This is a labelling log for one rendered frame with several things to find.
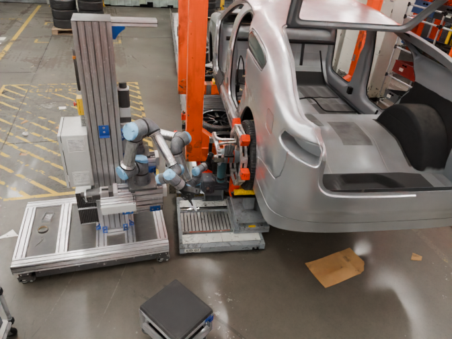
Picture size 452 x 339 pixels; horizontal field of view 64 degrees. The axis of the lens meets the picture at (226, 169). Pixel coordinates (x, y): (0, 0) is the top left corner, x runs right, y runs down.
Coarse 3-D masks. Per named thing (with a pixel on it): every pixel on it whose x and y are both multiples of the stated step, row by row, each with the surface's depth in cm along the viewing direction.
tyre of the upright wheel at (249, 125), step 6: (246, 120) 328; (252, 120) 328; (246, 126) 321; (252, 126) 316; (252, 132) 311; (252, 138) 308; (252, 144) 307; (252, 150) 305; (252, 156) 306; (252, 162) 306; (252, 168) 308; (252, 174) 310; (246, 180) 325; (252, 180) 315; (246, 186) 326; (252, 186) 322
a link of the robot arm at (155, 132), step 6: (150, 120) 253; (150, 126) 252; (156, 126) 255; (150, 132) 254; (156, 132) 254; (156, 138) 255; (162, 138) 257; (156, 144) 256; (162, 144) 256; (162, 150) 256; (168, 150) 257; (162, 156) 257; (168, 156) 256; (168, 162) 256; (174, 162) 257; (174, 168) 256; (180, 168) 259; (180, 174) 260
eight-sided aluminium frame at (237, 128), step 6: (234, 126) 332; (240, 126) 327; (234, 132) 341; (240, 150) 309; (246, 150) 310; (240, 156) 309; (246, 156) 309; (240, 162) 309; (246, 162) 310; (234, 168) 358; (234, 180) 342; (240, 180) 319
